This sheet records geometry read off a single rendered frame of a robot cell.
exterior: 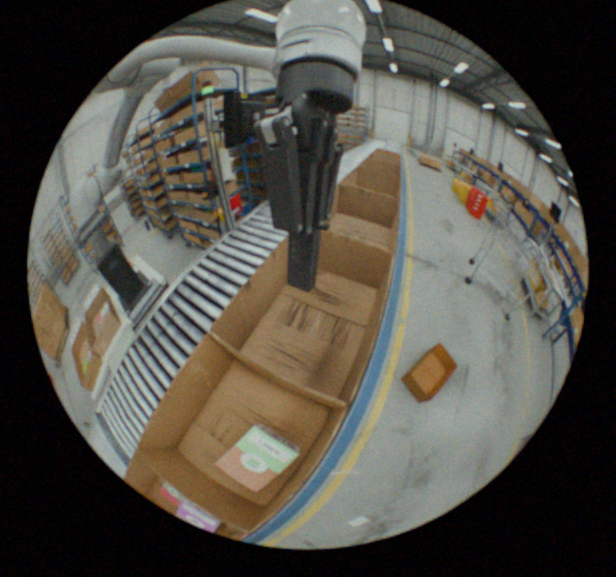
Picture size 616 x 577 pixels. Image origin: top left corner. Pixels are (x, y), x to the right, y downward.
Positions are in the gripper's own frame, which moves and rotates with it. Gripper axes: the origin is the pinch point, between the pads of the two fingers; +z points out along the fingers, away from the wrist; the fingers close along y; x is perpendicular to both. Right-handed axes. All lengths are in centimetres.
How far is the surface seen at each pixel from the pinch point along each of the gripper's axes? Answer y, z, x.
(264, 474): 22.9, 35.6, 6.5
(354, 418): 0.3, 34.3, 15.5
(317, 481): 19.0, 40.4, 17.0
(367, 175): -107, -13, -18
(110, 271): 26, 22, -93
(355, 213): -73, 8, -14
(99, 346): 56, 52, -89
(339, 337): -18.1, 29.9, 2.5
